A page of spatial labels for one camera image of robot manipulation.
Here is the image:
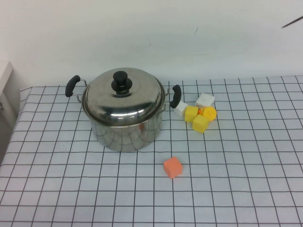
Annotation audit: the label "yellow foam cube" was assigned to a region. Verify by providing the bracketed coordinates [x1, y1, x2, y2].
[185, 105, 199, 123]
[192, 114, 210, 132]

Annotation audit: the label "orange foam cube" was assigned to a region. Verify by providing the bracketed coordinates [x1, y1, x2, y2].
[163, 157, 183, 180]

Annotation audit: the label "white black checkered tablecloth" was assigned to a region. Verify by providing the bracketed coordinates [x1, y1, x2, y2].
[0, 75, 303, 227]

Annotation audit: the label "white foam cube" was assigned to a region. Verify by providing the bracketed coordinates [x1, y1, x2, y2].
[174, 101, 189, 117]
[195, 93, 215, 107]

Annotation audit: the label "white furniture edge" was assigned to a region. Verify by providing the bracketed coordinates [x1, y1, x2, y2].
[0, 61, 22, 166]

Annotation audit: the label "stainless steel pot black handles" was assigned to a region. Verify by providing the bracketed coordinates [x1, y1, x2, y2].
[65, 75, 183, 152]

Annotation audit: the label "steel lid with black knob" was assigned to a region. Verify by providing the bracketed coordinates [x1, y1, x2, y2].
[81, 67, 166, 127]

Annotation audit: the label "yellow round toy orange end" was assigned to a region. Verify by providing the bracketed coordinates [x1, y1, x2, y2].
[198, 106, 217, 121]

